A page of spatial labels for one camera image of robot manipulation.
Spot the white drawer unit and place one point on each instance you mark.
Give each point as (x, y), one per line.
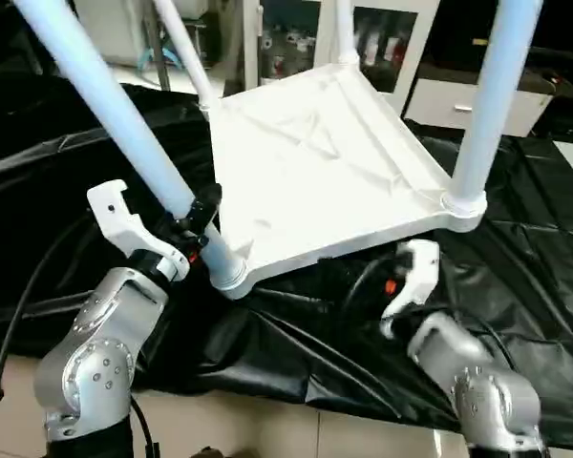
(434, 105)

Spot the white glass-door cabinet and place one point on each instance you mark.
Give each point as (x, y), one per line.
(324, 33)

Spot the white plastic table leg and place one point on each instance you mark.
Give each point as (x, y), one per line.
(492, 95)
(186, 52)
(345, 28)
(124, 119)

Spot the black TV stand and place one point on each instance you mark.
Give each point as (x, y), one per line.
(563, 71)

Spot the black mat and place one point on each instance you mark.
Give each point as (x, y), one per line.
(315, 343)

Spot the black box with orange label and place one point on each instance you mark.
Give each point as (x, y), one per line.
(458, 47)

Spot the light blue plastic stand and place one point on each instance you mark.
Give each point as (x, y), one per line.
(145, 57)

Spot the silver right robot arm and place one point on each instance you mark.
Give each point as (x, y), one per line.
(482, 381)

